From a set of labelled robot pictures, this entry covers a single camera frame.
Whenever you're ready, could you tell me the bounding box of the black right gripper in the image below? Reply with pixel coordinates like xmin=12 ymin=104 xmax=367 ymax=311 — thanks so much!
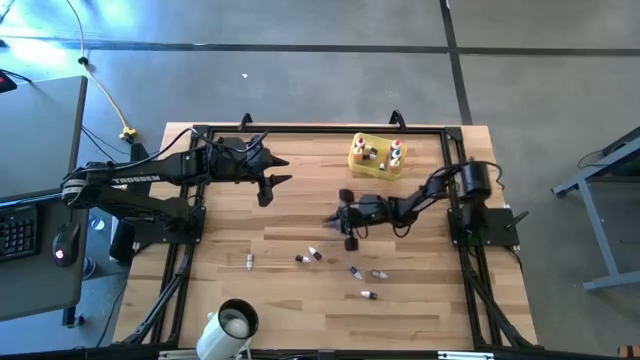
xmin=324 ymin=189 xmax=399 ymax=251

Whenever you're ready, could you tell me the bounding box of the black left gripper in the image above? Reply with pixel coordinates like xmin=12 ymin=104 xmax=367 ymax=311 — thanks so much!
xmin=214 ymin=137 xmax=293 ymax=208

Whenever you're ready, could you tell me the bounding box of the yellow translucent plastic bin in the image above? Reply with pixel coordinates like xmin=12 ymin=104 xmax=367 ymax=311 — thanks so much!
xmin=347 ymin=131 xmax=409 ymax=181

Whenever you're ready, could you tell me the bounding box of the white cylindrical lamp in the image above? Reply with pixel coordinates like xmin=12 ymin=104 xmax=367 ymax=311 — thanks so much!
xmin=195 ymin=298 xmax=261 ymax=360

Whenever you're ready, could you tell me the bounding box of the black box under desk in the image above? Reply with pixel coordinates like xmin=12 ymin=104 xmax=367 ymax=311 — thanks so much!
xmin=109 ymin=218 xmax=137 ymax=265

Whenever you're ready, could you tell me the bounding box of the black computer mouse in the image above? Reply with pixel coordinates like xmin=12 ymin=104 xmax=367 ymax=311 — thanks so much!
xmin=51 ymin=221 xmax=82 ymax=268

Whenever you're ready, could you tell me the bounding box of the grey office desk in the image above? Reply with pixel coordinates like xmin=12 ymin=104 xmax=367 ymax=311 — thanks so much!
xmin=0 ymin=74 xmax=90 ymax=322

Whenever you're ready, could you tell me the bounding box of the grey metal side table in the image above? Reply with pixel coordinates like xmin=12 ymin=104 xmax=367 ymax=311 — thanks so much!
xmin=552 ymin=125 xmax=640 ymax=293

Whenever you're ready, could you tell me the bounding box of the black computer keyboard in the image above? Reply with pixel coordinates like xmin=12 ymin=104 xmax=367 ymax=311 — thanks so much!
xmin=0 ymin=203 xmax=42 ymax=262

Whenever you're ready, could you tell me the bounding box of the black aluminium table frame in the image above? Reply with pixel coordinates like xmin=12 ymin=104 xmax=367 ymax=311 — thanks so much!
xmin=113 ymin=110 xmax=539 ymax=351

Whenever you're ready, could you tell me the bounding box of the yellow extension cable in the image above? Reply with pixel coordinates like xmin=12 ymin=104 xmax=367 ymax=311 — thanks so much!
xmin=63 ymin=0 xmax=139 ymax=143

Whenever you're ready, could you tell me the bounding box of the silver metal bracket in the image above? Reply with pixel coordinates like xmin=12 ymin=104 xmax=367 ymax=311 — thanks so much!
xmin=158 ymin=349 xmax=201 ymax=360
xmin=437 ymin=350 xmax=496 ymax=360

